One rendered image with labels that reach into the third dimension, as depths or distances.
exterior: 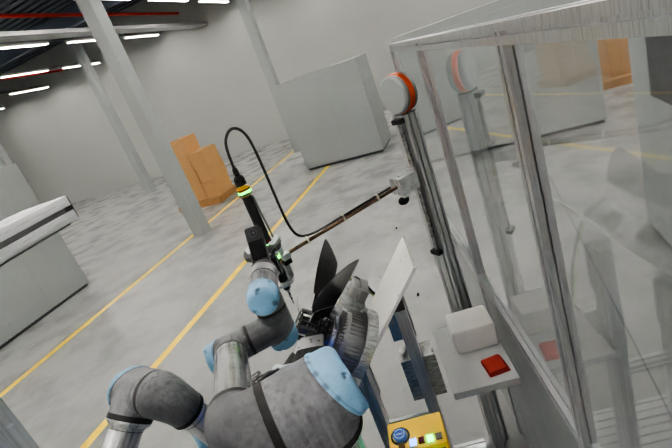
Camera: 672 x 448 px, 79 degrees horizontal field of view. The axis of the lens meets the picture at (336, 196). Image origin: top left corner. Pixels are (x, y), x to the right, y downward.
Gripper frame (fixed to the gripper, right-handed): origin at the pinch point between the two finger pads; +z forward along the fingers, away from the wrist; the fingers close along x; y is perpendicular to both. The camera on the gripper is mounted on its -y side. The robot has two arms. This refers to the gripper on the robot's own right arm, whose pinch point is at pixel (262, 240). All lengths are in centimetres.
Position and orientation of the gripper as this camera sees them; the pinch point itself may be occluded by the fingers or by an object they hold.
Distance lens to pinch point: 129.9
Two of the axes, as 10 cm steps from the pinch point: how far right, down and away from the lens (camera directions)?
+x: 9.3, -3.6, 0.5
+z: -1.5, -2.5, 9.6
